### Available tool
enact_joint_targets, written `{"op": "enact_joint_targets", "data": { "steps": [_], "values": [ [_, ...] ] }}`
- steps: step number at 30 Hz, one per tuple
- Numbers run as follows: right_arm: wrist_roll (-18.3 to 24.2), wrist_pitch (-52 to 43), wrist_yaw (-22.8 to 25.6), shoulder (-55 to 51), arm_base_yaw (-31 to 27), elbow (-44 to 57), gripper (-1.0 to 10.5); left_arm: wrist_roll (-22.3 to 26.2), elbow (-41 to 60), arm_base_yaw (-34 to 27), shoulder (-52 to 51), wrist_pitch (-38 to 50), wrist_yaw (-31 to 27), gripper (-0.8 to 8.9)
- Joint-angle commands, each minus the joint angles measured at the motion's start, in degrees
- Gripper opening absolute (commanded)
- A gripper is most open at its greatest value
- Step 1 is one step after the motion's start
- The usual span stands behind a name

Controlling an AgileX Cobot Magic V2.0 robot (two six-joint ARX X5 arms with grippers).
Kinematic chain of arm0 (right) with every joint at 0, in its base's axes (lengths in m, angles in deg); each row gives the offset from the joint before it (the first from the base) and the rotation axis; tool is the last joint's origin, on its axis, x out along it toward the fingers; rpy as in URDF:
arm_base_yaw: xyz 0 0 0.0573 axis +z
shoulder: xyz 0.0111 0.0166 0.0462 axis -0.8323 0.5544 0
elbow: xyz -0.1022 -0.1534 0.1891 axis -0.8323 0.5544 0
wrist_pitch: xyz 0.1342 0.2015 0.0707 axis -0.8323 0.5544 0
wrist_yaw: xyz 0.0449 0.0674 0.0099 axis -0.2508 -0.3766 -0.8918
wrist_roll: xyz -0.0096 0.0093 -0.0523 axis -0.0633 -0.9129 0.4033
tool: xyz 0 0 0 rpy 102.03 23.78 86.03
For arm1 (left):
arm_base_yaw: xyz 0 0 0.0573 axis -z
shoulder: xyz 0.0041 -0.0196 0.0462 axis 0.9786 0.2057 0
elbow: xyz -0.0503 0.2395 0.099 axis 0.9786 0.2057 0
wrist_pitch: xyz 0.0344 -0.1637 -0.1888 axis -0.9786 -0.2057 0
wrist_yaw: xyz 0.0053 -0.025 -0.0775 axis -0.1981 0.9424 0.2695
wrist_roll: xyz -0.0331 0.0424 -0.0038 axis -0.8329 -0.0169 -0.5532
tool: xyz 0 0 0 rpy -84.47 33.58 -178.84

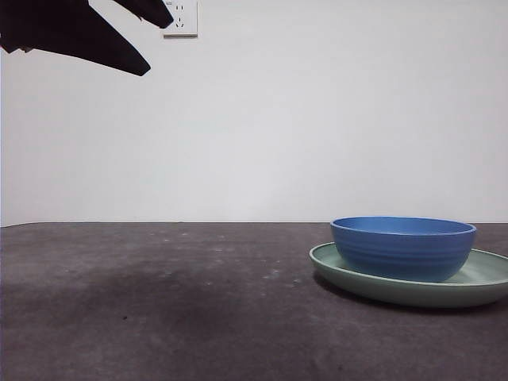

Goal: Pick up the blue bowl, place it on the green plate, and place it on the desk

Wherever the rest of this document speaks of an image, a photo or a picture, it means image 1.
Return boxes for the white wall power socket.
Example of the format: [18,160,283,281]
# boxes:
[162,0,198,40]

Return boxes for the green shallow plate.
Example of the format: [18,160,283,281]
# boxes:
[309,241,508,309]

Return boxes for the blue ribbed bowl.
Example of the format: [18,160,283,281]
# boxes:
[329,216,477,283]

